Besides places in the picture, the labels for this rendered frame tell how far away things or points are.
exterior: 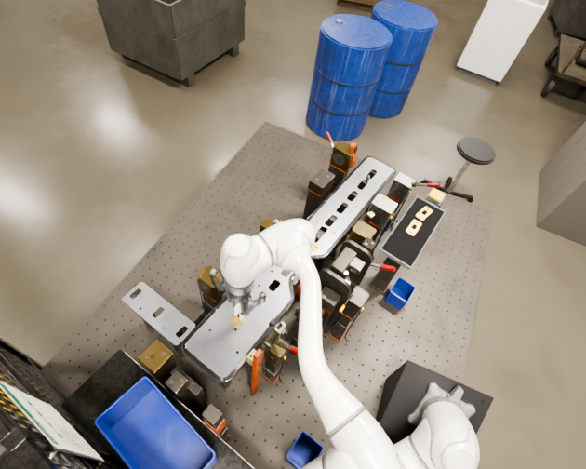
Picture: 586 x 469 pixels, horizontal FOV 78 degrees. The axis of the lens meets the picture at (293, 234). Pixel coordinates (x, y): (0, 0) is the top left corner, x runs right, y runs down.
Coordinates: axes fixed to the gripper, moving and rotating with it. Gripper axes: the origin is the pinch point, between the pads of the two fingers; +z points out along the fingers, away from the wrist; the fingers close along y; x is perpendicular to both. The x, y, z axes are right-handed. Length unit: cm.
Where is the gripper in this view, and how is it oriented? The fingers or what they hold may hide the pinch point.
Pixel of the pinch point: (240, 311)
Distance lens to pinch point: 129.8
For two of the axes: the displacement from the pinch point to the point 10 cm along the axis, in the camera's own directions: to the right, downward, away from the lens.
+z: -1.1, 5.9, 8.0
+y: -8.1, -5.2, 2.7
